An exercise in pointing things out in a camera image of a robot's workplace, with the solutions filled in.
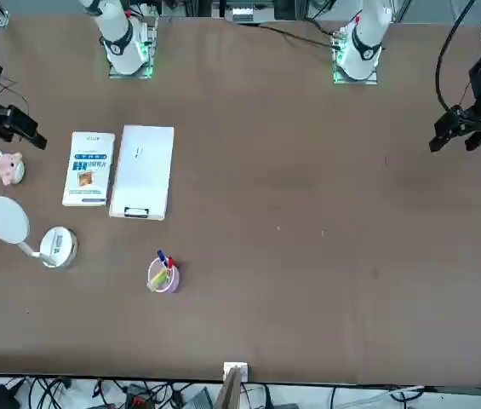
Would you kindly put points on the red capped pen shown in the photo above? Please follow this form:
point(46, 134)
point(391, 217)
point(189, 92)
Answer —
point(170, 262)

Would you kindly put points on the yellow green highlighter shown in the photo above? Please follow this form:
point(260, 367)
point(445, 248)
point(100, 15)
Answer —
point(159, 279)

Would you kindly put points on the pink plush toy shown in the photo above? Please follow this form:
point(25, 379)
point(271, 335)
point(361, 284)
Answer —
point(8, 166)

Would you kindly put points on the blue capped pen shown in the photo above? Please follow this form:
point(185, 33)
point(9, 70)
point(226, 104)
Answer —
point(161, 257)

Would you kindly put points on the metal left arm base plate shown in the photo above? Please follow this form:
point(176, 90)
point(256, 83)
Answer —
point(353, 81)

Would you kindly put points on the white book with blue print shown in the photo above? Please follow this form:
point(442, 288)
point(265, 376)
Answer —
point(89, 187)

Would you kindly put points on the white clipboard with black clip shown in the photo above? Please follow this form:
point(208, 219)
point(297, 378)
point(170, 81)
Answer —
point(142, 170)

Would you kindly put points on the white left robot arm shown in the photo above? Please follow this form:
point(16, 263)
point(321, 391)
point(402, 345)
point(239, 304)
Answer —
point(365, 34)

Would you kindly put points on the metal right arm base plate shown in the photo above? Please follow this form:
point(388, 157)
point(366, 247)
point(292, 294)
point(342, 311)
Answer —
point(150, 32)

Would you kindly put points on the white foldable desk lamp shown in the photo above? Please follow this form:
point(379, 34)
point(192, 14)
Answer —
point(7, 219)

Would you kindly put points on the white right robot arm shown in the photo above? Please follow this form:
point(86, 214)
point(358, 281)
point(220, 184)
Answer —
point(116, 30)

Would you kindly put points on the aluminium camera post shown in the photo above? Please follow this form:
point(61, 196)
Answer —
point(236, 383)

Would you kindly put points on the clear pink pen cup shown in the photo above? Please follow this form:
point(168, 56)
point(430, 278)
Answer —
point(174, 279)

